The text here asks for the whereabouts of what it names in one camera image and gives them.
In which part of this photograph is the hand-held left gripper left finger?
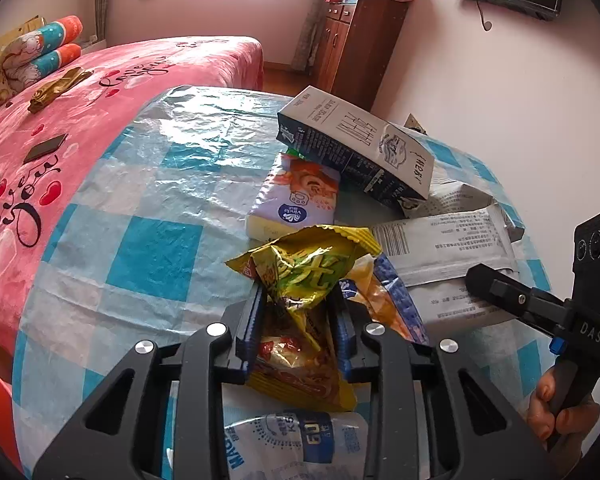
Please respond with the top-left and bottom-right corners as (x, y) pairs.
(32, 286), (268, 480)

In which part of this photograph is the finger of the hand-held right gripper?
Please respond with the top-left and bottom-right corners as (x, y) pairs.
(465, 264), (567, 337)

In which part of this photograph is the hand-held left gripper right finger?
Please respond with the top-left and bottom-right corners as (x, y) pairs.
(329, 289), (557, 480)

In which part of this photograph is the orange and blue snack packet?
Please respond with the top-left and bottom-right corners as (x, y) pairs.
(340, 255), (428, 346)

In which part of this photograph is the yellow snack packet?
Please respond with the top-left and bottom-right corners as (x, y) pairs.
(225, 225), (383, 411)

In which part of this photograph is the grey printed packet with barcode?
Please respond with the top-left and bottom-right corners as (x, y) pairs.
(370, 205), (526, 331)

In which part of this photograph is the white and blue pouch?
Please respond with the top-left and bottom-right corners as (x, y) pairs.
(222, 410), (370, 480)

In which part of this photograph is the purple and orange tissue pack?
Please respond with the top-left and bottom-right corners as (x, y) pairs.
(247, 152), (342, 241)

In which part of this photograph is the white and dark blue carton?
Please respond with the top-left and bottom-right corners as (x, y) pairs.
(276, 86), (436, 211)

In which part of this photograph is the person's right hand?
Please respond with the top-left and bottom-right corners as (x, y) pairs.
(526, 367), (600, 480)

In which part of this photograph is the blue checked plastic tablecloth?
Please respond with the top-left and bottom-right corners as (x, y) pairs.
(12, 85), (556, 480)

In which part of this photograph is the black phone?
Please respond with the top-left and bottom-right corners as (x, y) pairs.
(23, 133), (69, 164)

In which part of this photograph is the brown wooden cabinet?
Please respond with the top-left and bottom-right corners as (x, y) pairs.
(312, 0), (411, 111)

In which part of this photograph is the bed with pink printed blanket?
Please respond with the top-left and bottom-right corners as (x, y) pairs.
(0, 35), (265, 376)

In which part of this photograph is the grey checked curtain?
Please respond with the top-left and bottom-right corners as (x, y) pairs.
(95, 0), (116, 43)
(292, 0), (331, 68)

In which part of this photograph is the gold cloth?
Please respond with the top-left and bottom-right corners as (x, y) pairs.
(28, 67), (93, 113)

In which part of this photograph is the rolled blue and orange quilt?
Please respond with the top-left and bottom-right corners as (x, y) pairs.
(0, 15), (83, 93)

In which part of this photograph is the yellow headboard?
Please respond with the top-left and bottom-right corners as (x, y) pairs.
(0, 17), (46, 76)

